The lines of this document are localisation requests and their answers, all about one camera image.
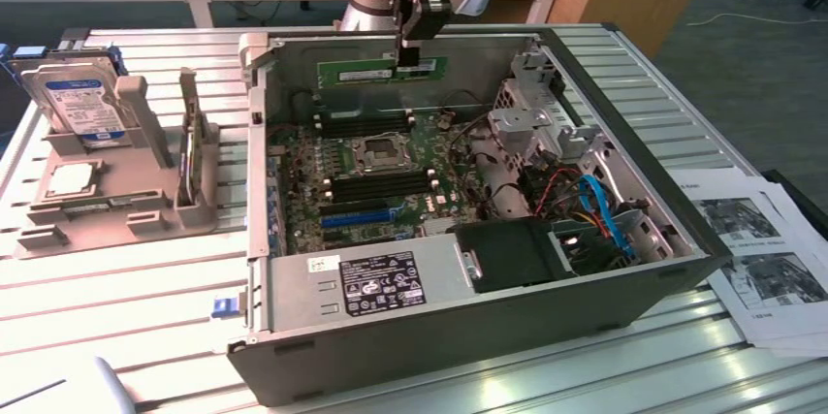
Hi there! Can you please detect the small silver heatsink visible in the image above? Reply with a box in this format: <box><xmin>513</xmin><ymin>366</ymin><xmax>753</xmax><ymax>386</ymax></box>
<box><xmin>422</xmin><ymin>216</ymin><xmax>457</xmax><ymax>237</ymax></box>

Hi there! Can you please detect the hard disk with blue label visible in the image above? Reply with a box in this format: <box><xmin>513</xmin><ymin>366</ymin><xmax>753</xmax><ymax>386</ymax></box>
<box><xmin>19</xmin><ymin>62</ymin><xmax>130</xmax><ymax>147</ymax></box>

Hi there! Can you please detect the green RAM stick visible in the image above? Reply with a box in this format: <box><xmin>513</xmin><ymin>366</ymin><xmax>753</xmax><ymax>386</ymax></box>
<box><xmin>317</xmin><ymin>55</ymin><xmax>451</xmax><ymax>89</ymax></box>

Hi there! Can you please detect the open dark grey PC case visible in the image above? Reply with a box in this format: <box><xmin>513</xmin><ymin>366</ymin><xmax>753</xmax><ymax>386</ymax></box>
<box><xmin>226</xmin><ymin>20</ymin><xmax>737</xmax><ymax>408</ymax></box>

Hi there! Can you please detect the green motherboard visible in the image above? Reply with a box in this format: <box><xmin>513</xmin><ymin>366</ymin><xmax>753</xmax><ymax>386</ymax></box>
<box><xmin>267</xmin><ymin>106</ymin><xmax>498</xmax><ymax>258</ymax></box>

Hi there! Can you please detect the red and yellow wire bundle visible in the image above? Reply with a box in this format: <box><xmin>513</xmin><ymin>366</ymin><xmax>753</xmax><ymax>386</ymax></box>
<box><xmin>535</xmin><ymin>179</ymin><xmax>617</xmax><ymax>240</ymax></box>

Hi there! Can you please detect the white cable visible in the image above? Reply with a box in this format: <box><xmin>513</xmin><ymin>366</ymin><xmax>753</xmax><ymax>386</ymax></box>
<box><xmin>685</xmin><ymin>10</ymin><xmax>828</xmax><ymax>28</ymax></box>

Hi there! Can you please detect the blue SATA wire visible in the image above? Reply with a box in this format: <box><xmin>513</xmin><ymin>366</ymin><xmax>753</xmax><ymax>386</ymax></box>
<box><xmin>578</xmin><ymin>173</ymin><xmax>641</xmax><ymax>261</ymax></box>

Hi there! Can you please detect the white rounded object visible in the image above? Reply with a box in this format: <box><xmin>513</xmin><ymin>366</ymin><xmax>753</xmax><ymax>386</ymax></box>
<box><xmin>90</xmin><ymin>355</ymin><xmax>142</xmax><ymax>414</ymax></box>

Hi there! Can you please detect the silver CPU chip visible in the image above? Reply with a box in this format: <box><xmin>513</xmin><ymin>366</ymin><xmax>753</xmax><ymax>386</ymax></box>
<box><xmin>50</xmin><ymin>164</ymin><xmax>101</xmax><ymax>198</ymax></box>

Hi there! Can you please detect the beige parts rack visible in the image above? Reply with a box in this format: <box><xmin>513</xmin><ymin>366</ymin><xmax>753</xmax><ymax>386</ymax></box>
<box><xmin>13</xmin><ymin>66</ymin><xmax>251</xmax><ymax>261</ymax></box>

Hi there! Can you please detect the thin black looped wire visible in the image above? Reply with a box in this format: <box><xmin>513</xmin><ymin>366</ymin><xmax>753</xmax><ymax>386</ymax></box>
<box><xmin>438</xmin><ymin>88</ymin><xmax>498</xmax><ymax>117</ymax></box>

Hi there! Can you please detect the silver metal disk bay cage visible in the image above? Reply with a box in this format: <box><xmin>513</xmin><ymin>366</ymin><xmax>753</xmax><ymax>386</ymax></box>
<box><xmin>486</xmin><ymin>43</ymin><xmax>653</xmax><ymax>171</ymax></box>

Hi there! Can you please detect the black fan shroud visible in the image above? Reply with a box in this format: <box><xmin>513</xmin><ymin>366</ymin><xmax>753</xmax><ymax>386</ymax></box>
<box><xmin>455</xmin><ymin>218</ymin><xmax>577</xmax><ymax>295</ymax></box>

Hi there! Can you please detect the printed paper sheet with photos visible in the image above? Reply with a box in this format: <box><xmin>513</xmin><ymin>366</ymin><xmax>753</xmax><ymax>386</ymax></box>
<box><xmin>673</xmin><ymin>169</ymin><xmax>828</xmax><ymax>311</ymax></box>

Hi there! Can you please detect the silver power supply unit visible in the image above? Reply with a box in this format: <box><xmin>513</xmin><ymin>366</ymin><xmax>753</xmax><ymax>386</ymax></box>
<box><xmin>267</xmin><ymin>233</ymin><xmax>485</xmax><ymax>334</ymax></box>

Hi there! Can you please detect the blue case latch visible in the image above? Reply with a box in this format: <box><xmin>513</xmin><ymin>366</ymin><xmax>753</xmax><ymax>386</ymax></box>
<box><xmin>209</xmin><ymin>295</ymin><xmax>251</xmax><ymax>321</ymax></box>

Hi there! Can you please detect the CPU socket with metal frame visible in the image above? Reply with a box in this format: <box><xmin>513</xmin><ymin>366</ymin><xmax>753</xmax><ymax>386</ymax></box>
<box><xmin>347</xmin><ymin>134</ymin><xmax>413</xmax><ymax>176</ymax></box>

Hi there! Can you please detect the printed paper sheet underneath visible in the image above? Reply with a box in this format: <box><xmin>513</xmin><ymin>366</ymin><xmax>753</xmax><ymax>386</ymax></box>
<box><xmin>709</xmin><ymin>258</ymin><xmax>828</xmax><ymax>358</ymax></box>

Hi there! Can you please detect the black RAM slot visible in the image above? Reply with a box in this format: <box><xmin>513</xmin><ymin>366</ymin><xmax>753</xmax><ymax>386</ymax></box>
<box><xmin>317</xmin><ymin>110</ymin><xmax>415</xmax><ymax>121</ymax></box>
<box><xmin>318</xmin><ymin>115</ymin><xmax>417</xmax><ymax>127</ymax></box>
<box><xmin>330</xmin><ymin>188</ymin><xmax>439</xmax><ymax>204</ymax></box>
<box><xmin>329</xmin><ymin>182</ymin><xmax>438</xmax><ymax>197</ymax></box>
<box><xmin>327</xmin><ymin>176</ymin><xmax>437</xmax><ymax>191</ymax></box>

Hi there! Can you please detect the hard disk in blue carrier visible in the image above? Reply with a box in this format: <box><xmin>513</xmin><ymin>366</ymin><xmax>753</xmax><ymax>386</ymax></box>
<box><xmin>0</xmin><ymin>43</ymin><xmax>126</xmax><ymax>95</ymax></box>

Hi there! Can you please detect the blue expansion slot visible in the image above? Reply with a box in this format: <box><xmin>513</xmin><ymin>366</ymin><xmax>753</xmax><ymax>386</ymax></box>
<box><xmin>318</xmin><ymin>207</ymin><xmax>395</xmax><ymax>231</ymax></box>

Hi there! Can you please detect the upright RAM stick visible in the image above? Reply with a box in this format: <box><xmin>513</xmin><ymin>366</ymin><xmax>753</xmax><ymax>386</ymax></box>
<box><xmin>178</xmin><ymin>125</ymin><xmax>203</xmax><ymax>207</ymax></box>

